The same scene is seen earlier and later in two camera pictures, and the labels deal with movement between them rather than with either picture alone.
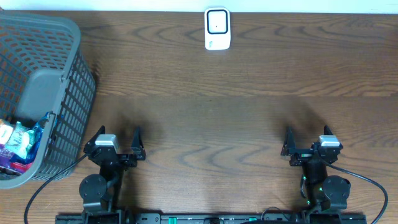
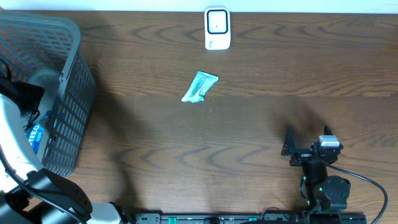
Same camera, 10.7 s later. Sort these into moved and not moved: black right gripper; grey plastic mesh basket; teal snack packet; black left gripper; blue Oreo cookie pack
Moved: teal snack packet; black left gripper
Not moved: blue Oreo cookie pack; grey plastic mesh basket; black right gripper
